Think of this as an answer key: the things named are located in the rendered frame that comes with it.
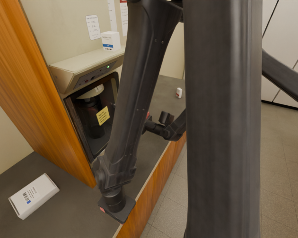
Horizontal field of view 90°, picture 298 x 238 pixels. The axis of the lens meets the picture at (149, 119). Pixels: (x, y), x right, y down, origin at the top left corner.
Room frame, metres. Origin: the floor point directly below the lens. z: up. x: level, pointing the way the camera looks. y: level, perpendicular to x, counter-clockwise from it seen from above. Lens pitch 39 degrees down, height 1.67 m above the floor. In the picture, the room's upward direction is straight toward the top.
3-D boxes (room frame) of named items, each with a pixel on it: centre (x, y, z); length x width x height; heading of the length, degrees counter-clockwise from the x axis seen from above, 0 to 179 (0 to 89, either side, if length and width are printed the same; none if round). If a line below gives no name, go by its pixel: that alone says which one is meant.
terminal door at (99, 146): (0.60, 0.23, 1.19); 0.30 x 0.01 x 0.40; 151
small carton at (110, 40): (0.65, 0.15, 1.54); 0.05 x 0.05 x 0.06; 66
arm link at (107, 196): (0.20, 0.10, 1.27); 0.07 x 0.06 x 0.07; 31
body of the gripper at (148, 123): (0.59, -0.01, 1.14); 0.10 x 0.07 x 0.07; 151
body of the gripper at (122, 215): (0.19, 0.10, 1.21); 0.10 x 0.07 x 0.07; 61
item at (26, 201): (0.32, 0.53, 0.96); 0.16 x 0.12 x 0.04; 143
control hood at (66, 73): (0.58, 0.19, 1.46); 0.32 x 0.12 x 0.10; 151
